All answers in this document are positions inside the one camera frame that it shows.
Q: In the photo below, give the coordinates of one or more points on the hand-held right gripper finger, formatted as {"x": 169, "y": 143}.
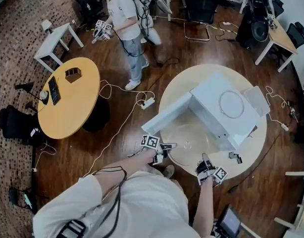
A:
{"x": 207, "y": 159}

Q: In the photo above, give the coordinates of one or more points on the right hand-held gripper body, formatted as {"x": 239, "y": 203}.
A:
{"x": 220, "y": 175}

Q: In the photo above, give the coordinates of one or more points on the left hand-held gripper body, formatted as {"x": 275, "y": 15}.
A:
{"x": 150, "y": 141}

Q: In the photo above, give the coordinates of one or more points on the clear glass turntable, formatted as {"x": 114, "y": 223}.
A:
{"x": 186, "y": 145}

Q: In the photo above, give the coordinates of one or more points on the person's right forearm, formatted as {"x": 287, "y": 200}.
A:
{"x": 204, "y": 207}

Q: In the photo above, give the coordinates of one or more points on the person's left forearm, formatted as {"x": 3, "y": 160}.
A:
{"x": 132, "y": 162}

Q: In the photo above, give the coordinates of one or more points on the black striped shoulder pack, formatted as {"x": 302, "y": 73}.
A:
{"x": 72, "y": 229}

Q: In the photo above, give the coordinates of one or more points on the person's white shirt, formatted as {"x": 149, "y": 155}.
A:
{"x": 147, "y": 212}

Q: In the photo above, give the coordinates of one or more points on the white microwave oven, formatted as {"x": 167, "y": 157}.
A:
{"x": 216, "y": 88}

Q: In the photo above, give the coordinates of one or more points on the white plastic tray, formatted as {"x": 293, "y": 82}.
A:
{"x": 257, "y": 100}

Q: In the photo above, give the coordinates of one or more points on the small white power strip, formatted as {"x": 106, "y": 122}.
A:
{"x": 285, "y": 126}

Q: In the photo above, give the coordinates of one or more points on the round orange table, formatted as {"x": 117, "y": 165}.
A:
{"x": 72, "y": 100}

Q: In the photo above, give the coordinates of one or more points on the small circuit board gadget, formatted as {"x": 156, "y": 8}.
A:
{"x": 293, "y": 110}

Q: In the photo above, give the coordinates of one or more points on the wooden desk organizer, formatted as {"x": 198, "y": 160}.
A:
{"x": 73, "y": 74}

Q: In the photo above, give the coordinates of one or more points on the black keyboard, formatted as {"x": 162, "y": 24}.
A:
{"x": 54, "y": 90}

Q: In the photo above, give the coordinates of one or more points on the black desk lamp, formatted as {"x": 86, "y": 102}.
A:
{"x": 44, "y": 102}

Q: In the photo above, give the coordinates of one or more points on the white paper cup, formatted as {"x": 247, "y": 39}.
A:
{"x": 43, "y": 95}

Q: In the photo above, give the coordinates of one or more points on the black stand pole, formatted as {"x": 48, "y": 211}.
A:
{"x": 33, "y": 177}

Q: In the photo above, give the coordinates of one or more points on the yellow black tape strip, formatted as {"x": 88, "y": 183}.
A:
{"x": 223, "y": 28}

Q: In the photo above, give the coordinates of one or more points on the small white desk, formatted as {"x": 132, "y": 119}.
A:
{"x": 55, "y": 41}

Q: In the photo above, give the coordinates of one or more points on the black cantilever chair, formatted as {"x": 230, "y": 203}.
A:
{"x": 200, "y": 11}

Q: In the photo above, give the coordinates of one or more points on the black shell chair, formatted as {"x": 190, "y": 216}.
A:
{"x": 256, "y": 28}

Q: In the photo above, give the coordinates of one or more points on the wooden top desk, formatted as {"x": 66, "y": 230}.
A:
{"x": 282, "y": 38}

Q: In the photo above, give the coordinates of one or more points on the green bottle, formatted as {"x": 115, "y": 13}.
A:
{"x": 88, "y": 7}

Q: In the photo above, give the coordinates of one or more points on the white frame wooden desk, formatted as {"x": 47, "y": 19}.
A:
{"x": 298, "y": 207}

